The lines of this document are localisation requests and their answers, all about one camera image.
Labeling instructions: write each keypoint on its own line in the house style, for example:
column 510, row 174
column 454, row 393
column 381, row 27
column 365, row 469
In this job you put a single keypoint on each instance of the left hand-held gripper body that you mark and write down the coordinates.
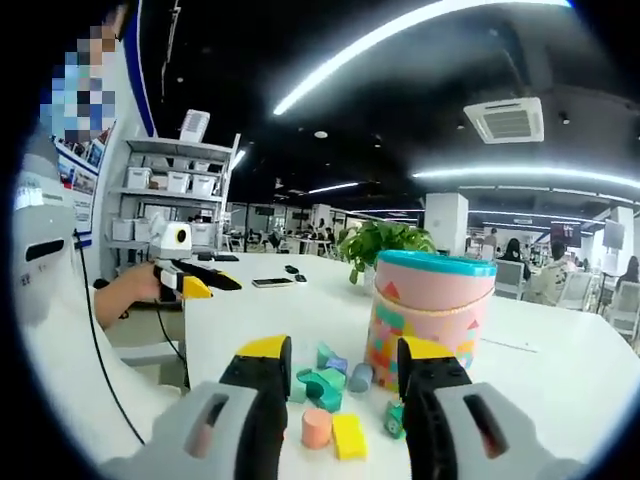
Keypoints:
column 172, row 240

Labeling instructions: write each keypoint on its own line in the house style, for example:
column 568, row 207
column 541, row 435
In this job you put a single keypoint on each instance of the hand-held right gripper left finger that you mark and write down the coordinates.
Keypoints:
column 245, row 410

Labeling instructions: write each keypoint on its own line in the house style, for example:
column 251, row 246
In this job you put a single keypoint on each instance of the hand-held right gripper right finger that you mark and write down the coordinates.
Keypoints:
column 445, row 410

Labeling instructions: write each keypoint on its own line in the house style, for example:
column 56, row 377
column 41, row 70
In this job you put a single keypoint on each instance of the green printed toy cube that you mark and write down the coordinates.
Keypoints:
column 394, row 422

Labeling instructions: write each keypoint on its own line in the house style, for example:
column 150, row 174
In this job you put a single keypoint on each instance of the salmon toy cylinder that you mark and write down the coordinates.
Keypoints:
column 316, row 427

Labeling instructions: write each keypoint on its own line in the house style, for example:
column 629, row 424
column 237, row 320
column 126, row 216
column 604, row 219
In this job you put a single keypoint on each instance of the teal toy arch block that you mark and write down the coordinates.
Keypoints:
column 312, row 375

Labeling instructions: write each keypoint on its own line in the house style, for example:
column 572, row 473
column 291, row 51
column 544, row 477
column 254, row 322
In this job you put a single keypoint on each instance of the grey-blue toy cylinder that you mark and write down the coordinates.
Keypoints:
column 361, row 377

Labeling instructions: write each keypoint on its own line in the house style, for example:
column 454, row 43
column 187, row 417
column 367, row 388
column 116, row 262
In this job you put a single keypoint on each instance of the mint toy arch block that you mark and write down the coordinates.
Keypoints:
column 335, row 390

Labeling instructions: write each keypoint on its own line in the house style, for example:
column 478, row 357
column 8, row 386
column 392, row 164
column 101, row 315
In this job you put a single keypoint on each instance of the yellow toy block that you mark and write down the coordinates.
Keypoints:
column 350, row 437

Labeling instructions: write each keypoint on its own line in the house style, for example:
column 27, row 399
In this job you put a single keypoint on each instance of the purple toy block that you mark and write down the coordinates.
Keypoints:
column 337, row 362

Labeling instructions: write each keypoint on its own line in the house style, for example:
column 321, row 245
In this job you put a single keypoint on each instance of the pink toy storage bucket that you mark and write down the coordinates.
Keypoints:
column 430, row 300

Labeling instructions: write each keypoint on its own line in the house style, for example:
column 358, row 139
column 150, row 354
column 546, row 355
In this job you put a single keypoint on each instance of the row of white storage bins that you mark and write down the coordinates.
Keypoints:
column 177, row 182

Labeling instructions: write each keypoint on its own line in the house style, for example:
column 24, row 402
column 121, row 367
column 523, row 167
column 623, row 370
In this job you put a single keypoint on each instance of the person's left hand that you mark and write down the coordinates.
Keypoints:
column 140, row 282

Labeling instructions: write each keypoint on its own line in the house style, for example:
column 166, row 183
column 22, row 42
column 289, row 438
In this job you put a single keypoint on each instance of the black flat case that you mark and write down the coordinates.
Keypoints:
column 217, row 257

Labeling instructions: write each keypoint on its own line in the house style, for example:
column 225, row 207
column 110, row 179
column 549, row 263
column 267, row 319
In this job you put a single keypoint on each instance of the grey metal shelf rack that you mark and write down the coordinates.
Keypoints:
column 170, row 195

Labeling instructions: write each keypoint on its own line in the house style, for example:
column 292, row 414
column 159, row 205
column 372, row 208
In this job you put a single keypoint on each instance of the white-cased smartphone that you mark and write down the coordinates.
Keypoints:
column 272, row 282

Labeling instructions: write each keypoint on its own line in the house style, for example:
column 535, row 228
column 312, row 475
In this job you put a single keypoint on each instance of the white table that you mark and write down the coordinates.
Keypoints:
column 260, row 320

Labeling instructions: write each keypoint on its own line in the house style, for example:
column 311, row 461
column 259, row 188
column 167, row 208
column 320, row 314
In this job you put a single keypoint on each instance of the white slatted device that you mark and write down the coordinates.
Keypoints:
column 195, row 126

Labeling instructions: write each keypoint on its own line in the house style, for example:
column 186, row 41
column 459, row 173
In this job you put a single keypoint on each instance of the white chest-worn device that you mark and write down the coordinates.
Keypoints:
column 45, row 220

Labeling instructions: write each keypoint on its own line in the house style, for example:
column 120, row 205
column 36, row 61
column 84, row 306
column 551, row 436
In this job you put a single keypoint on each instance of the person in white shirt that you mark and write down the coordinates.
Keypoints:
column 65, row 380

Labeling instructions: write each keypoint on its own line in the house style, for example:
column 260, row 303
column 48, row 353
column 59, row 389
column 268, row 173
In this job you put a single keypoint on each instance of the potted green plant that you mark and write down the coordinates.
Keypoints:
column 385, row 240

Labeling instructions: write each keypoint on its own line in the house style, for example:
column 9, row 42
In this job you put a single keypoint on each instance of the row of white office chairs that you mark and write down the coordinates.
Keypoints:
column 575, row 290

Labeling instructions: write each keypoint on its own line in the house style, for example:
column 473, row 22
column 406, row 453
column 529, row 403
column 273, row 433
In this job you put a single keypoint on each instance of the dark hanging sign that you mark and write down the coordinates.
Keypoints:
column 566, row 235

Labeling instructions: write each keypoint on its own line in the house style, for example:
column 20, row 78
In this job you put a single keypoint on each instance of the grey display screen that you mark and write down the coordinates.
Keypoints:
column 614, row 235

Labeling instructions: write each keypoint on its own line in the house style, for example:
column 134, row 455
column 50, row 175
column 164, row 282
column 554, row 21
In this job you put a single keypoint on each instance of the thin curved ceiling light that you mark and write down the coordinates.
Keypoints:
column 525, row 172

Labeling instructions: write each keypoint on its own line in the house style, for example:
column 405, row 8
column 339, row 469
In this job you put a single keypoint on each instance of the wide curved ceiling light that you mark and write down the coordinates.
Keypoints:
column 380, row 32

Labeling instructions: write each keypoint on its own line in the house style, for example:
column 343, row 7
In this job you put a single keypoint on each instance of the ceiling air conditioner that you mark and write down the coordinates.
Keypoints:
column 505, row 121

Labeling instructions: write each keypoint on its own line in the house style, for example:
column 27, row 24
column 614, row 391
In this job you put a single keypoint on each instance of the wall poster board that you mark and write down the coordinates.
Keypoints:
column 82, row 185

